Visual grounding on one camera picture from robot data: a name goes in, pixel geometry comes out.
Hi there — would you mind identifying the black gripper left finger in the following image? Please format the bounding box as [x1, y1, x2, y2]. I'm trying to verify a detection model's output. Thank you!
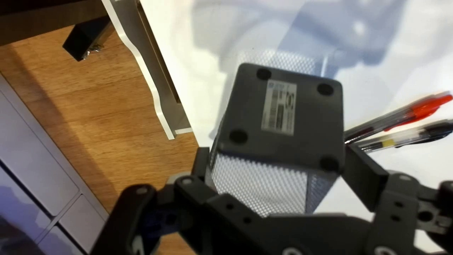
[90, 146, 266, 255]

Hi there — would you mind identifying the grey mesh basket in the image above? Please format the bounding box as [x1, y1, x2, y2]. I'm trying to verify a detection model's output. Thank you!
[208, 53, 344, 217]

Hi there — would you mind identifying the black desk leg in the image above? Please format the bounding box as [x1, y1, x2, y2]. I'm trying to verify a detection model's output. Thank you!
[62, 16, 110, 61]

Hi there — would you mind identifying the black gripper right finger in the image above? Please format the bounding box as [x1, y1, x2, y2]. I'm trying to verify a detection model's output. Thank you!
[284, 146, 453, 255]

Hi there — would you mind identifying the grey floor cabinet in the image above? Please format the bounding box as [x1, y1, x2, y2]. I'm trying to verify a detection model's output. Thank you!
[0, 77, 107, 255]

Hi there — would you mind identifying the black pen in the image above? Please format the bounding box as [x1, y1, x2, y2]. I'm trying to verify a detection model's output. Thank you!
[356, 119, 453, 152]

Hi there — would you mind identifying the red pen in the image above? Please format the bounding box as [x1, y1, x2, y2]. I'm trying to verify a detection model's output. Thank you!
[344, 92, 453, 143]

